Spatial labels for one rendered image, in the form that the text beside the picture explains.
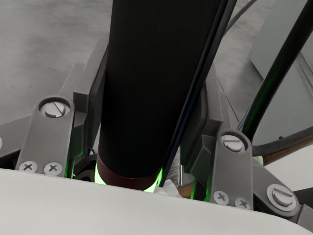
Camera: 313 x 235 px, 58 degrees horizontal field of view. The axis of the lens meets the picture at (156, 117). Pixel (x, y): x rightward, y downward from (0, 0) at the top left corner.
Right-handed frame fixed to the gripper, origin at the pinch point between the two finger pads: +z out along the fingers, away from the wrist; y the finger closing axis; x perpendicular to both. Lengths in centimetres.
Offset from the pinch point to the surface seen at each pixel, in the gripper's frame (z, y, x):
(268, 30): 273, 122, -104
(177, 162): 23.7, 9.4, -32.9
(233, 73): 250, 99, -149
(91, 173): 11.5, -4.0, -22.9
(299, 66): 105, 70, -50
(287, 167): 23.3, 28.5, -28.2
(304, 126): 78, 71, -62
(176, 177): 20.4, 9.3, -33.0
